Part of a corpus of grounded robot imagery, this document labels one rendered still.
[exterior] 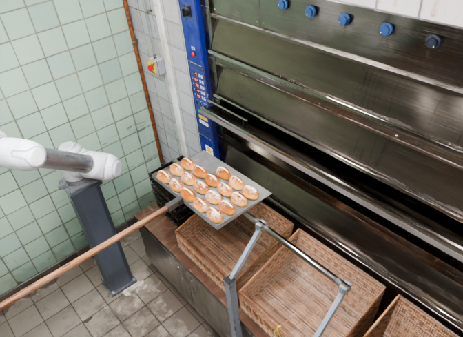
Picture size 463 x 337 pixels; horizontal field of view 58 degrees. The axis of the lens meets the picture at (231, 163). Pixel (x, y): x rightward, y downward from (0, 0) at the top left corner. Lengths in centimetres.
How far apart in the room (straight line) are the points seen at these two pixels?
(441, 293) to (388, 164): 62
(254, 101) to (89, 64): 126
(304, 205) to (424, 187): 77
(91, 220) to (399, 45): 207
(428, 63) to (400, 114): 21
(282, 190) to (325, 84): 80
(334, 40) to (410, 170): 58
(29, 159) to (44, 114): 103
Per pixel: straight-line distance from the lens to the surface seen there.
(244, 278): 236
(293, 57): 191
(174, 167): 228
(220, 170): 221
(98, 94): 308
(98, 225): 290
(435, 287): 207
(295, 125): 203
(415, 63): 158
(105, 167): 245
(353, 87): 174
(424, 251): 196
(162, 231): 286
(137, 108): 327
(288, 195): 236
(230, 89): 232
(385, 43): 162
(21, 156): 200
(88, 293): 346
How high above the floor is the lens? 260
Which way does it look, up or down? 38 degrees down
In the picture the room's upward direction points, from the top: 6 degrees counter-clockwise
